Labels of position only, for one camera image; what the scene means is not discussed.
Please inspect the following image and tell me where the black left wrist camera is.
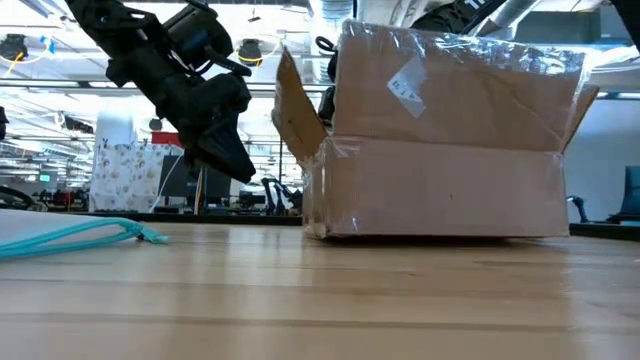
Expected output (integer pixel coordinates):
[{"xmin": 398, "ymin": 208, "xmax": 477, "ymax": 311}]
[{"xmin": 163, "ymin": 2, "xmax": 236, "ymax": 74}]

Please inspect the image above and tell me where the floral patterned partition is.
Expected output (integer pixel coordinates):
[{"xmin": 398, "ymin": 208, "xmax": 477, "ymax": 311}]
[{"xmin": 89, "ymin": 142, "xmax": 174, "ymax": 214}]

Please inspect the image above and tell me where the red background box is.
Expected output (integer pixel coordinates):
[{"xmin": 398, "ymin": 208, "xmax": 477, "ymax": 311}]
[{"xmin": 151, "ymin": 131, "xmax": 184, "ymax": 149}]

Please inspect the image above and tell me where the teal-edged mesh zipper pouch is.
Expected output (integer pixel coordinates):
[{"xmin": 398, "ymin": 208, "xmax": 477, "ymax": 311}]
[{"xmin": 0, "ymin": 208, "xmax": 170, "ymax": 261}]

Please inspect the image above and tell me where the black monitor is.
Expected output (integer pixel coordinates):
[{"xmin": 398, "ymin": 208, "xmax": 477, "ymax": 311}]
[{"xmin": 158, "ymin": 154, "xmax": 235, "ymax": 201}]

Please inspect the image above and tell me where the yellow orange pole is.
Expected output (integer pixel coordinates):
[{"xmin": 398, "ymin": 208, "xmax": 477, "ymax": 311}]
[{"xmin": 196, "ymin": 169, "xmax": 207, "ymax": 216}]

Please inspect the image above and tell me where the brown taped cardboard box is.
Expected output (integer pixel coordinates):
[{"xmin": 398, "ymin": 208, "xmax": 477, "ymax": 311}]
[{"xmin": 271, "ymin": 18, "xmax": 600, "ymax": 240}]

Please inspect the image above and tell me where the black dome ceiling camera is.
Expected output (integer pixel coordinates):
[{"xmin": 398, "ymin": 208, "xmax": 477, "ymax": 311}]
[
  {"xmin": 237, "ymin": 38, "xmax": 265, "ymax": 69},
  {"xmin": 0, "ymin": 33, "xmax": 27, "ymax": 62}
]

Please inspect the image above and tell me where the silver ventilation duct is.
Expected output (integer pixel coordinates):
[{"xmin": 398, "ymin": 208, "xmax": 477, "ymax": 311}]
[{"xmin": 319, "ymin": 0, "xmax": 357, "ymax": 24}]

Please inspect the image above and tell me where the black aluminium table frame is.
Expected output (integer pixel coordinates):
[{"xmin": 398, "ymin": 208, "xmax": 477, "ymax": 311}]
[{"xmin": 74, "ymin": 212, "xmax": 640, "ymax": 244}]

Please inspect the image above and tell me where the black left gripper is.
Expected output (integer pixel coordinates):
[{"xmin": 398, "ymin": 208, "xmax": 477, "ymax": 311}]
[{"xmin": 106, "ymin": 46, "xmax": 258, "ymax": 185}]

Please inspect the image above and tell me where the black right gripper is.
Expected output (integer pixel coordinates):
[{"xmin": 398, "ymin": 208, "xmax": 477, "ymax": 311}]
[{"xmin": 317, "ymin": 48, "xmax": 341, "ymax": 124}]

